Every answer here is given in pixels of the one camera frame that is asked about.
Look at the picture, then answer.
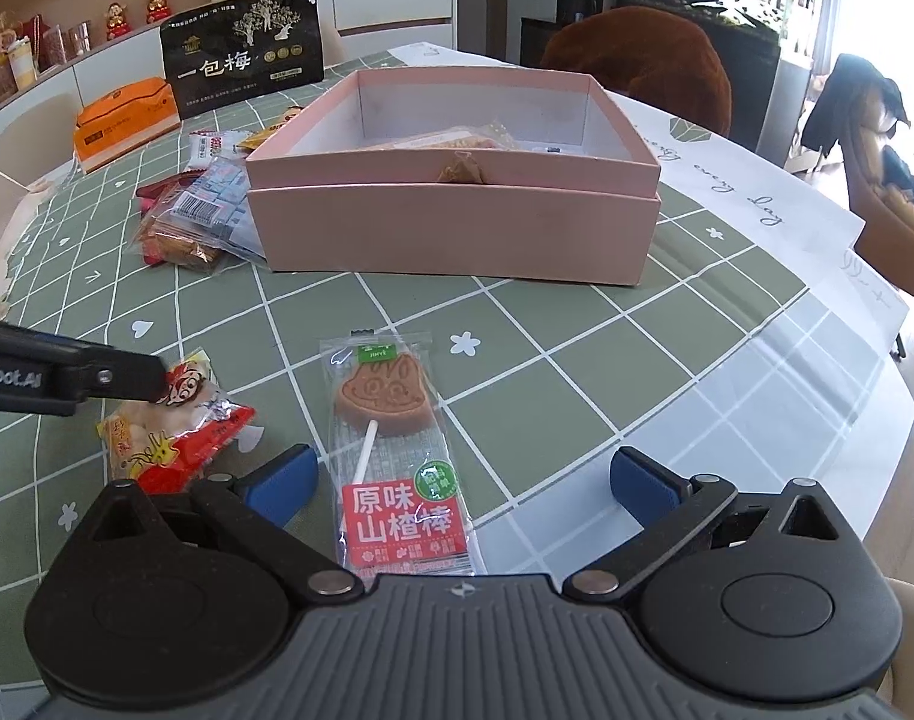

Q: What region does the red cartoon snack packet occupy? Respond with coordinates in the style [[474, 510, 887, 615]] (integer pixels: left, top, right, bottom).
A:
[[95, 347, 257, 496]]

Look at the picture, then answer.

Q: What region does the white sideboard cabinet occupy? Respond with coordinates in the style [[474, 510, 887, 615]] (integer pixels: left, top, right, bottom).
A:
[[0, 0, 458, 166]]

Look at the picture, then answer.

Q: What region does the clear cracker packet with barcode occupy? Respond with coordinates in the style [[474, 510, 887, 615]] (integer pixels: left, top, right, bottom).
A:
[[134, 181, 237, 272]]

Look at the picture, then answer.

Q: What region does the yellow cartoon snack packet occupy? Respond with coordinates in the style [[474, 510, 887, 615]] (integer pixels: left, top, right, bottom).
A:
[[238, 108, 306, 160]]

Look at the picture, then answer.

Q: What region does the chair with dark jacket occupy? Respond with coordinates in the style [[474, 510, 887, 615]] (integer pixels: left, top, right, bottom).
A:
[[800, 52, 913, 160]]

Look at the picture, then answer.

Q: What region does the black cabinet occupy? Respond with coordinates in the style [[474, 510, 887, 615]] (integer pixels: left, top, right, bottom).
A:
[[613, 0, 783, 145]]

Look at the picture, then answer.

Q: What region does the brown lollipop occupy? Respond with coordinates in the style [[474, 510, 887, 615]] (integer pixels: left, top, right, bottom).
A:
[[320, 328, 489, 580]]

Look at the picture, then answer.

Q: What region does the green checkered tablecloth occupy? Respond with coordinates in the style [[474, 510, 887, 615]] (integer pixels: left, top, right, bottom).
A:
[[0, 41, 912, 691]]

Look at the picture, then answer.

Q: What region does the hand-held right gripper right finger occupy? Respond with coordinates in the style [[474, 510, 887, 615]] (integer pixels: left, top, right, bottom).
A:
[[562, 446, 867, 601]]

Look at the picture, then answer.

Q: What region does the person in dark clothes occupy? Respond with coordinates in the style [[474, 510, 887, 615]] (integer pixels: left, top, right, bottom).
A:
[[850, 118, 914, 310]]

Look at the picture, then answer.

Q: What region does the blue and white snack packet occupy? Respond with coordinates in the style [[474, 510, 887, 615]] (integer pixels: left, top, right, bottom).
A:
[[194, 156, 270, 268]]

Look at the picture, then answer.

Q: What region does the group of glass jars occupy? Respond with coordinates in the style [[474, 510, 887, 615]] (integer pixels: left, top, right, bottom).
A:
[[0, 10, 92, 100]]

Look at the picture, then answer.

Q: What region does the pale cracker packet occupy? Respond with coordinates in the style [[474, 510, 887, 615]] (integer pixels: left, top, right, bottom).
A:
[[354, 120, 519, 170]]

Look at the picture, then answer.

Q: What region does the pink cardboard box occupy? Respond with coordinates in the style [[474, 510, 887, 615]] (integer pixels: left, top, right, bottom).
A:
[[245, 67, 663, 288]]

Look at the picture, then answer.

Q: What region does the white and red snack packet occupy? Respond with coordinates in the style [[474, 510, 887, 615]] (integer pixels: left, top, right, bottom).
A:
[[188, 128, 252, 170]]

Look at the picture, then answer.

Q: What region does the orange cardboard box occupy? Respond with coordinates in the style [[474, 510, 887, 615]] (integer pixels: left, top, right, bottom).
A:
[[72, 76, 183, 174]]

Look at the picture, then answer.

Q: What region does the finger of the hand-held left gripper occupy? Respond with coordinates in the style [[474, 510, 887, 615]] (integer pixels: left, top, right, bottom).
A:
[[58, 345, 170, 407]]

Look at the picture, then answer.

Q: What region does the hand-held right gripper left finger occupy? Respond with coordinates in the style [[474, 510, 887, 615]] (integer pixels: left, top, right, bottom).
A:
[[71, 444, 360, 601]]

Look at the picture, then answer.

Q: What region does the black printed snack bag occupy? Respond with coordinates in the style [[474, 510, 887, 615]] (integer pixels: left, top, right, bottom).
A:
[[159, 0, 325, 122]]

